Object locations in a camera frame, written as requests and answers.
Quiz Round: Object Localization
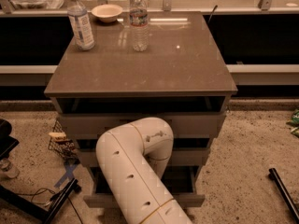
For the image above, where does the grey bottom drawer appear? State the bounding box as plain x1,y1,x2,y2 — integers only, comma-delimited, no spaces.
83,166,205,209

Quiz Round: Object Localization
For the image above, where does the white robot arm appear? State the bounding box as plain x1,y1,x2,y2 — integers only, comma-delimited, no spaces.
96,118,192,224

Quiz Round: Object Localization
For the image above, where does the grey top drawer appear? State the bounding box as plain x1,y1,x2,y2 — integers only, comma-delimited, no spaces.
58,112,226,139

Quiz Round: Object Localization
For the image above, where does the grey drawer cabinet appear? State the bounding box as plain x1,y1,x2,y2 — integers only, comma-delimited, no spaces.
43,10,238,191

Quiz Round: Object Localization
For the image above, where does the clear water bottle centre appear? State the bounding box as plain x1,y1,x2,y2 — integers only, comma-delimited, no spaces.
129,0,149,51

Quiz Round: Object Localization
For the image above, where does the snack packet in basket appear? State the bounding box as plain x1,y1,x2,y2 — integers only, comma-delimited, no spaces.
49,132,70,143

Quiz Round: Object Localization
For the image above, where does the white bowl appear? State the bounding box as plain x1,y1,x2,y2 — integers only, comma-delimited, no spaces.
92,4,122,23

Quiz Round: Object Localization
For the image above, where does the blue tape cross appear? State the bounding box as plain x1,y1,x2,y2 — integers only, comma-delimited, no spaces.
54,160,79,189

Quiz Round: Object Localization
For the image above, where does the labelled water bottle left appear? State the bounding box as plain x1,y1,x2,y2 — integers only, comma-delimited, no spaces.
67,0,94,50

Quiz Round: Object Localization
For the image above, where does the black stand leg right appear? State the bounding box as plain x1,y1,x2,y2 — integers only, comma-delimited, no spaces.
268,168,299,224

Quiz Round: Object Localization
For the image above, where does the black stand leg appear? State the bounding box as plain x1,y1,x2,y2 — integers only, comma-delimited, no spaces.
268,168,299,224
0,178,80,224

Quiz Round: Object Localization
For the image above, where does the green snack bag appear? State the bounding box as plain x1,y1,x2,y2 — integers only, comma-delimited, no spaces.
287,109,299,138

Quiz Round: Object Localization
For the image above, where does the black stand leg left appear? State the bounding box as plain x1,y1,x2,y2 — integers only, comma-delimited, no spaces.
0,178,80,224

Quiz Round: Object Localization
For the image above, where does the small bottle on floor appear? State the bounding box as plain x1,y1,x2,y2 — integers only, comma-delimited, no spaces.
0,159,20,178

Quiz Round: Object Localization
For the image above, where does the black wire basket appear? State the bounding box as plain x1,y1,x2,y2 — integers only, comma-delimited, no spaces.
48,120,77,160

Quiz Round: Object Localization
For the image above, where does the black cable on floor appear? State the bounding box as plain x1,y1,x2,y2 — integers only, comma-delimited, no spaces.
15,188,84,224

